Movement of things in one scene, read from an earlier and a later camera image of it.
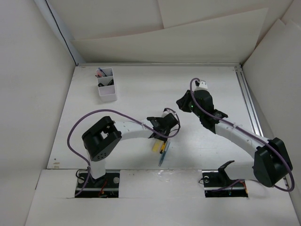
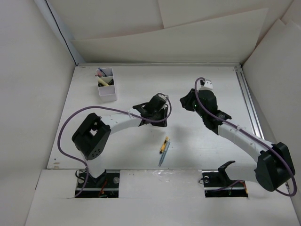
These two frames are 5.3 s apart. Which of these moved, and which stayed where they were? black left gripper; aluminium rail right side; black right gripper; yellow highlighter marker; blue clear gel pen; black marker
Moved: yellow highlighter marker; black left gripper
Stayed: black marker; black right gripper; aluminium rail right side; blue clear gel pen
